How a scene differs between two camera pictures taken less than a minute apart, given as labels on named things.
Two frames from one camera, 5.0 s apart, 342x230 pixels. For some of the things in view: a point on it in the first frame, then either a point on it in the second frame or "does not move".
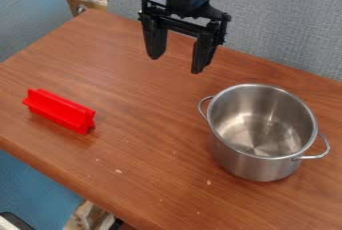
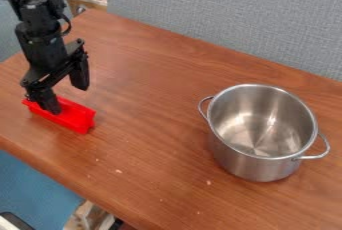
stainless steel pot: [264, 129] does not move
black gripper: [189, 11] -> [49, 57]
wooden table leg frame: [91, 217] does not move
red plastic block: [61, 110] does not move
